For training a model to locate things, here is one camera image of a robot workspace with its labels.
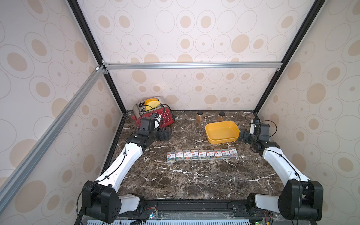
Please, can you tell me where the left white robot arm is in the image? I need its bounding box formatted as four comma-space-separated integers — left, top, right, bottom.
79, 113, 171, 224

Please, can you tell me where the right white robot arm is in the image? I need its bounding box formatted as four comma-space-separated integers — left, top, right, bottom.
239, 119, 323, 221

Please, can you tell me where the yellow plastic storage tray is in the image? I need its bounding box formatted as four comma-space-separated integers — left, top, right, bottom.
205, 121, 240, 145

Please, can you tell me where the red polka dot toaster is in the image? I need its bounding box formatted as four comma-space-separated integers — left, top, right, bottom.
132, 97, 175, 128

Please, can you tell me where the right cinnamon spice bottle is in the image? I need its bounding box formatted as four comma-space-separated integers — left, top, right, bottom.
217, 111, 225, 122

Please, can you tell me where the cinnamon spice bottle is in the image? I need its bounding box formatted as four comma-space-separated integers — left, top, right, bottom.
217, 111, 225, 122
196, 111, 203, 124

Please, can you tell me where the left cinnamon spice bottle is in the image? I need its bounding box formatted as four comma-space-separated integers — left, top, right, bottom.
196, 111, 203, 124

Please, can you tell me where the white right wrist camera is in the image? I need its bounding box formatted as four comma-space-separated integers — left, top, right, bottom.
249, 119, 256, 135

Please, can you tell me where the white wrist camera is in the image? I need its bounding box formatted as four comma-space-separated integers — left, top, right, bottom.
154, 115, 163, 130
249, 119, 256, 135

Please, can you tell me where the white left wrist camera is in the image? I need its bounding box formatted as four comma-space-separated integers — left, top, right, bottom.
154, 115, 163, 130

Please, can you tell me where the black toaster power cable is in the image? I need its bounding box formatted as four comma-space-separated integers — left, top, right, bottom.
140, 103, 181, 126

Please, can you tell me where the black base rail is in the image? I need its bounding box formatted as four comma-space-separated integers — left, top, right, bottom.
74, 199, 317, 225

